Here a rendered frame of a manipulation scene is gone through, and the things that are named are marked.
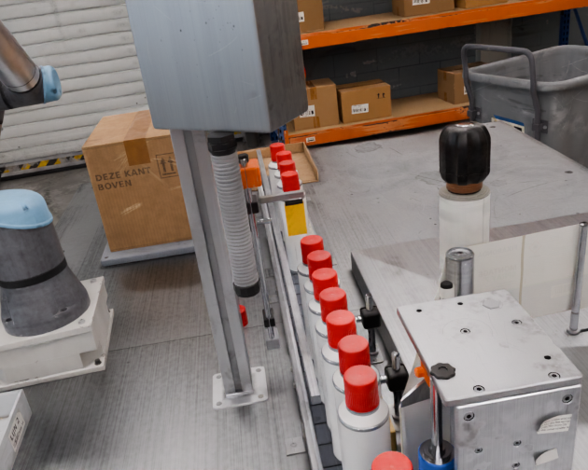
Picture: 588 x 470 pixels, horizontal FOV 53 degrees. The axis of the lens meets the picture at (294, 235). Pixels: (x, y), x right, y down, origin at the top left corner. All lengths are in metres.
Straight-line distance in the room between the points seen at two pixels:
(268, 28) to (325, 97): 4.11
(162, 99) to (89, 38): 4.51
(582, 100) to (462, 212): 2.19
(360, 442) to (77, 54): 4.84
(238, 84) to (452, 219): 0.50
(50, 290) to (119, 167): 0.44
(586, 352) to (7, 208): 0.92
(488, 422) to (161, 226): 1.11
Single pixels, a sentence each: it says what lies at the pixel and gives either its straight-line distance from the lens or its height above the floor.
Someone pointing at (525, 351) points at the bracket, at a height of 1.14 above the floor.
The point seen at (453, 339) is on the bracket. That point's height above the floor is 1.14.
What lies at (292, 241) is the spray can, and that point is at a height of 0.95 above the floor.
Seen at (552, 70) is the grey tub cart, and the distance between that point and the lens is 3.84.
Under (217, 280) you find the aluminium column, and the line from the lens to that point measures 0.88.
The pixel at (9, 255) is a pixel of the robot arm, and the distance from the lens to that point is 1.08.
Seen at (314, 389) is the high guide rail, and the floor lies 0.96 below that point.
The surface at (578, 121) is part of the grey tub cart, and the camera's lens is 3.19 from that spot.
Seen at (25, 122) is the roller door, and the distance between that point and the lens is 5.45.
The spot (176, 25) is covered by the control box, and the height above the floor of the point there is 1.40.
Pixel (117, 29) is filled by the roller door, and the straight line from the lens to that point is 5.21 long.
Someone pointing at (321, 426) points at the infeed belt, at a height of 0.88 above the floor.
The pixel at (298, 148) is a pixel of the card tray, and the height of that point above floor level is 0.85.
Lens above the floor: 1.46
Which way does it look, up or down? 25 degrees down
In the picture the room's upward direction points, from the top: 7 degrees counter-clockwise
